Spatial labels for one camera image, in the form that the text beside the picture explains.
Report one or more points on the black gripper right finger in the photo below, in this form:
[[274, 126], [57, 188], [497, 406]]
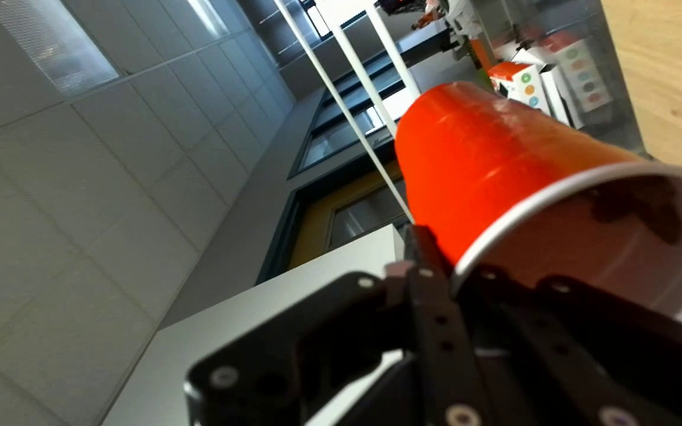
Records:
[[593, 356]]

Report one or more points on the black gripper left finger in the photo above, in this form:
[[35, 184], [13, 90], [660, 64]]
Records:
[[436, 346]]

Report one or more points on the orange plastic cup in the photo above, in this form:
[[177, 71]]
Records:
[[497, 166]]

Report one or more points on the orange and white boxes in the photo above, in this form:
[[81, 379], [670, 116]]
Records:
[[570, 74]]

